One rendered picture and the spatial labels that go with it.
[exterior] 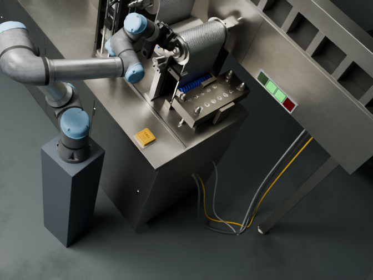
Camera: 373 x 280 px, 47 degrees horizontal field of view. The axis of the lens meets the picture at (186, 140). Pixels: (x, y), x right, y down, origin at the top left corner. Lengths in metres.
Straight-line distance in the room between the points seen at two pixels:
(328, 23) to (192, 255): 1.68
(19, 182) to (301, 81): 1.85
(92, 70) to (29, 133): 1.63
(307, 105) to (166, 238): 1.32
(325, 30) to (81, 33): 1.29
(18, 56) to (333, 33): 1.17
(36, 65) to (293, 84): 1.12
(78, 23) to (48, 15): 0.16
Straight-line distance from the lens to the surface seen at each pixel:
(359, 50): 1.79
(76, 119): 1.79
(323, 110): 1.97
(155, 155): 2.01
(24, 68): 1.48
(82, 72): 1.53
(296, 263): 3.10
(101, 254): 2.72
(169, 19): 2.11
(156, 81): 2.12
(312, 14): 1.85
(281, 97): 2.08
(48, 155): 1.96
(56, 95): 1.79
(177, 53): 1.95
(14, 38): 1.54
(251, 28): 2.07
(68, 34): 2.43
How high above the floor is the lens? 2.58
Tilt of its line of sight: 53 degrees down
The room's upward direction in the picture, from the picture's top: 25 degrees clockwise
